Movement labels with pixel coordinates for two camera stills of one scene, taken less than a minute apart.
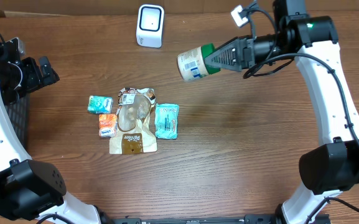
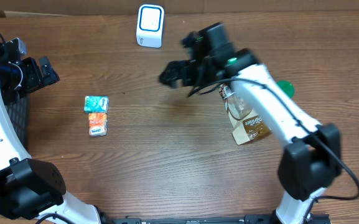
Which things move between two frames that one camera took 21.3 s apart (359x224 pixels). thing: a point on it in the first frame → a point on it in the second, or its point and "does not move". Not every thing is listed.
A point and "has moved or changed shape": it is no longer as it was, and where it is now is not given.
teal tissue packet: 99,104 has moved or changed shape
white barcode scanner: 150,25 does not move
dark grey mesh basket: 20,111 does not move
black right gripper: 243,60 → 180,69
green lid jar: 191,62 has moved or changed shape
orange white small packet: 107,125 → 97,124
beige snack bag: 135,133 → 245,123
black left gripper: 37,78 does not move
